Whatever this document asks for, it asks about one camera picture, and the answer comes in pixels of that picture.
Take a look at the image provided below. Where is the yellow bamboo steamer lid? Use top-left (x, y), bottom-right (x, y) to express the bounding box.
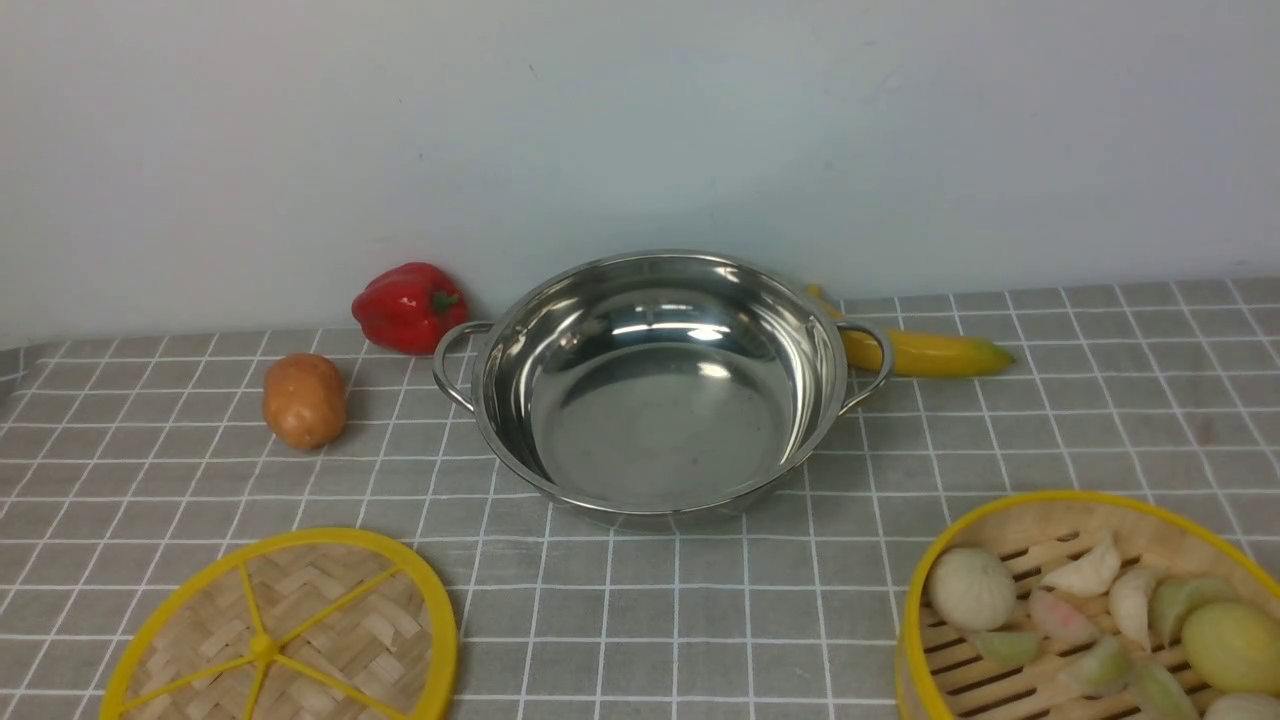
top-left (99, 527), bottom-right (460, 719)

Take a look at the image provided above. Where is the yellow bamboo steamer basket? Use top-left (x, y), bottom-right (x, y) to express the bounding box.
top-left (895, 491), bottom-right (1277, 719)

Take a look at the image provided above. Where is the stainless steel pot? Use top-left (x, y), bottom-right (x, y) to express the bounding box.
top-left (431, 250), bottom-right (896, 533)

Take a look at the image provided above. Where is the red bell pepper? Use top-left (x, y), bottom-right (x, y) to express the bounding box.
top-left (351, 263), bottom-right (470, 356)

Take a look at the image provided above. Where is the yellow banana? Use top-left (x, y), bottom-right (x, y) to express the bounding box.
top-left (840, 328), bottom-right (1016, 378)

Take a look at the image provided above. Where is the brown potato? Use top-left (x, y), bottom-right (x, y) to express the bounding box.
top-left (262, 354), bottom-right (348, 452)

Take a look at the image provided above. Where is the pink dumpling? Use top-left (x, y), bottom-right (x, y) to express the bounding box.
top-left (1027, 589), bottom-right (1101, 647)

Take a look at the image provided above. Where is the white dumpling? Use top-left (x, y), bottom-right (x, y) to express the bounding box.
top-left (1108, 565), bottom-right (1164, 652)
top-left (1041, 532), bottom-right (1123, 598)

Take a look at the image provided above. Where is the green dumpling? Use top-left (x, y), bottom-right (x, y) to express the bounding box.
top-left (1149, 577), bottom-right (1238, 647)

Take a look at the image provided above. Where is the round yellow-green bun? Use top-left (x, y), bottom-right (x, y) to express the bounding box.
top-left (1181, 601), bottom-right (1279, 696)

